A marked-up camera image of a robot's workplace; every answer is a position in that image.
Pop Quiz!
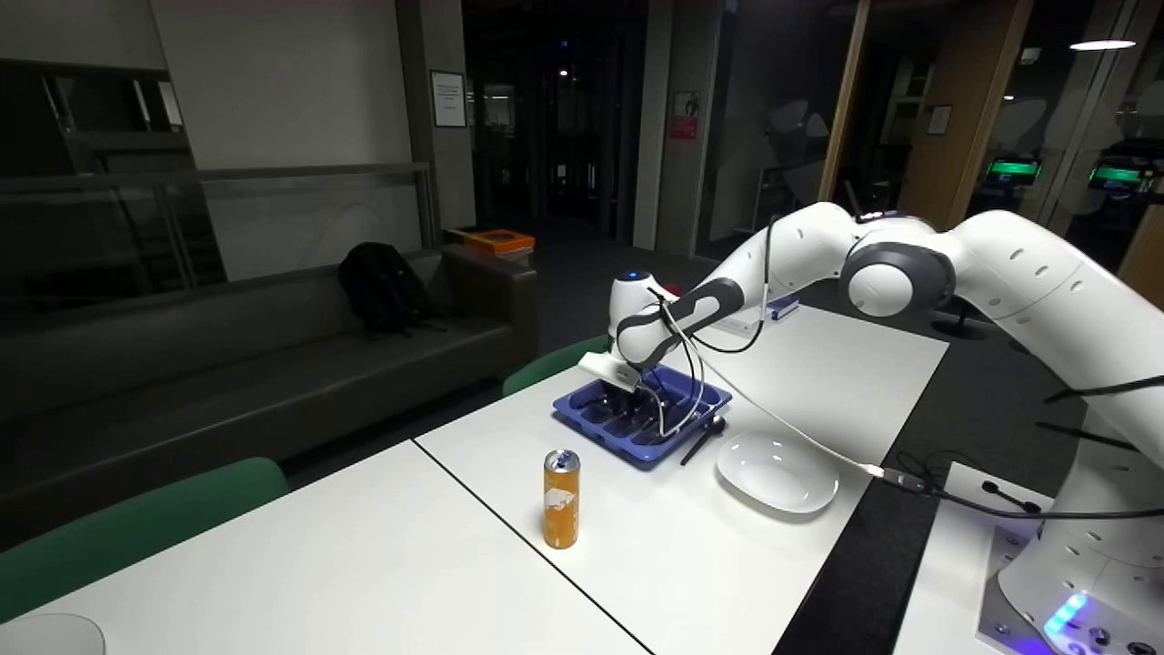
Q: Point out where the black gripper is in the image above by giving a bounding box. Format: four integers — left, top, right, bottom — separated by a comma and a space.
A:
598, 361, 669, 438

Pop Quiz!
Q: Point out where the blue plastic cutlery holder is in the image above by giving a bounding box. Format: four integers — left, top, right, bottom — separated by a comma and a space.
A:
547, 353, 735, 473

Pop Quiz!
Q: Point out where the green chair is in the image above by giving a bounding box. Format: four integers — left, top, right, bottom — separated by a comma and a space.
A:
0, 456, 292, 627
499, 336, 608, 395

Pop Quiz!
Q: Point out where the orange drink can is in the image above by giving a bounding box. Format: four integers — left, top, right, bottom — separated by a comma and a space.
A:
539, 445, 585, 553

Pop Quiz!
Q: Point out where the white square plate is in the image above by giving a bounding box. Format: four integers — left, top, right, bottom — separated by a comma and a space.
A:
708, 429, 843, 520

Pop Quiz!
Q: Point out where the blue book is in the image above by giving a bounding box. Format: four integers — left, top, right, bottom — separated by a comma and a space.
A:
758, 296, 808, 329

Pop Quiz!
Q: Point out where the bin with orange lid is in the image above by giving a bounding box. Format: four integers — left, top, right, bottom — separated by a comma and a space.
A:
440, 222, 540, 356

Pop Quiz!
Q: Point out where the black backpack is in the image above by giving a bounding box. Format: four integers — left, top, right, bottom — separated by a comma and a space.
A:
335, 241, 432, 337

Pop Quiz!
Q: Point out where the dark grey sofa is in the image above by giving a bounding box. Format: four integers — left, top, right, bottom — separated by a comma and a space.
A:
0, 247, 540, 549

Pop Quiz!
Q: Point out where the robot control base blue light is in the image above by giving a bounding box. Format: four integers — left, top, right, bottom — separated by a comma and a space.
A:
977, 520, 1164, 655

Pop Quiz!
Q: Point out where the ceiling light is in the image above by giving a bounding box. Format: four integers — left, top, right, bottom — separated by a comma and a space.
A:
1066, 31, 1143, 56

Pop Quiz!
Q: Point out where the round white bowl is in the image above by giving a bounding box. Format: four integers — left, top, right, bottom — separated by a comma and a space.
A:
0, 609, 110, 655

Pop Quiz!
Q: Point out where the black handled metal spoon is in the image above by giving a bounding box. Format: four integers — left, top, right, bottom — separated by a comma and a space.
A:
677, 416, 726, 469

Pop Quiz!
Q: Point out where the white cable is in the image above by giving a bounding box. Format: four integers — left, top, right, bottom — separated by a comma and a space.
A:
646, 282, 926, 491

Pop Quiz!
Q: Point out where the red wall sign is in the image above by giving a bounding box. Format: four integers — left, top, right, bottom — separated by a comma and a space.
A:
665, 86, 706, 147

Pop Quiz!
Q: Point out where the white paper wall sign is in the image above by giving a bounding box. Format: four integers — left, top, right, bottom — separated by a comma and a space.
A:
430, 69, 469, 130

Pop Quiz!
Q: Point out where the black cable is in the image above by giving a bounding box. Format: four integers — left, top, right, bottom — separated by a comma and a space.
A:
902, 466, 1164, 527

